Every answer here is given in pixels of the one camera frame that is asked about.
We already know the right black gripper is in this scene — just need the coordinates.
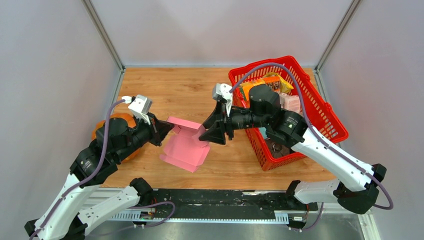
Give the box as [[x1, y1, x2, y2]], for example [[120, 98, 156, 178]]
[[198, 99, 269, 145]]

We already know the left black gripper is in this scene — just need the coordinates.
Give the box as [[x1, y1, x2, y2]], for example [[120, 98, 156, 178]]
[[116, 110, 176, 161]]

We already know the pink paper box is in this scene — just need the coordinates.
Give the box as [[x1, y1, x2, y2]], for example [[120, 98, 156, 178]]
[[159, 116, 211, 173]]

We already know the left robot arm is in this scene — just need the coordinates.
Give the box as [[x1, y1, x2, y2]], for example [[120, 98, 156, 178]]
[[24, 113, 174, 240]]

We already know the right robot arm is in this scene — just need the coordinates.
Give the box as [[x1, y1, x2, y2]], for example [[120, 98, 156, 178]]
[[199, 83, 387, 215]]

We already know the orange snack box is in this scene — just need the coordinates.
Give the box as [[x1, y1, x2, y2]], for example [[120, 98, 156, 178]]
[[239, 75, 282, 100]]

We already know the pink small box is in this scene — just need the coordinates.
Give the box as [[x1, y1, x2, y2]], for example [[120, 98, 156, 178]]
[[279, 93, 302, 114]]

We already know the orange pumpkin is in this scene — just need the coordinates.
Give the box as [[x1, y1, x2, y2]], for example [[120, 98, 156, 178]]
[[106, 113, 142, 164]]

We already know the yellow snack bag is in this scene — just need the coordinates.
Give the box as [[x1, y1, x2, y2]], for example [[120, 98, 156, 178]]
[[263, 72, 294, 94]]

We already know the red plastic basket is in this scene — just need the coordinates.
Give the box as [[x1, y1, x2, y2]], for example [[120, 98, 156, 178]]
[[228, 55, 349, 171]]

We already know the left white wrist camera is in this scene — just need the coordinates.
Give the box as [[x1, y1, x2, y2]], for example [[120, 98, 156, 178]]
[[128, 94, 153, 125]]

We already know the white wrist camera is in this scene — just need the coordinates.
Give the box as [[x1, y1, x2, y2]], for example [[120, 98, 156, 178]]
[[212, 83, 233, 117], [128, 94, 153, 125]]

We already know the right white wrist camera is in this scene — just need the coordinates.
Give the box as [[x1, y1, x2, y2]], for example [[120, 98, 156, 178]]
[[212, 83, 233, 117]]

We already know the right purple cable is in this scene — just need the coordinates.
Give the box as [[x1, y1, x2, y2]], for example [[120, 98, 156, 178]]
[[229, 62, 394, 232]]

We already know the purple cable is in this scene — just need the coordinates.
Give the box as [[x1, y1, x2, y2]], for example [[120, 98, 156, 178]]
[[29, 96, 176, 240], [229, 62, 394, 232]]

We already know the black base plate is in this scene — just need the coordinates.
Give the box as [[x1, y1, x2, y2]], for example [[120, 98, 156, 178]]
[[150, 188, 319, 221]]

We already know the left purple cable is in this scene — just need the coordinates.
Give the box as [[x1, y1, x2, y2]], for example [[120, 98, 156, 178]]
[[29, 96, 176, 240]]

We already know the aluminium frame rail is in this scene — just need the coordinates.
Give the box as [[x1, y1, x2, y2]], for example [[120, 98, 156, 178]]
[[57, 187, 382, 240]]

